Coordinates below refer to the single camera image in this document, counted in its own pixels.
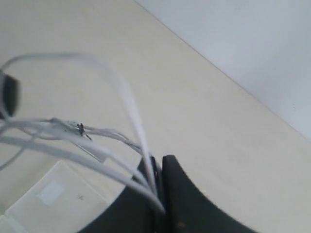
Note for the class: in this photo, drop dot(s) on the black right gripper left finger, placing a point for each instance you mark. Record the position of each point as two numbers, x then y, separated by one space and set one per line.
129 213

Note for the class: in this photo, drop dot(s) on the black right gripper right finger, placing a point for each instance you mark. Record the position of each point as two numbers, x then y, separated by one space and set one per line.
188 210

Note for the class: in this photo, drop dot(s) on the white wired earphones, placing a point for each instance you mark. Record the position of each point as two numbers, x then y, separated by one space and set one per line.
146 185

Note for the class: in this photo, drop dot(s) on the clear plastic storage case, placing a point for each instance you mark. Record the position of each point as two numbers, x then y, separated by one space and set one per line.
65 200

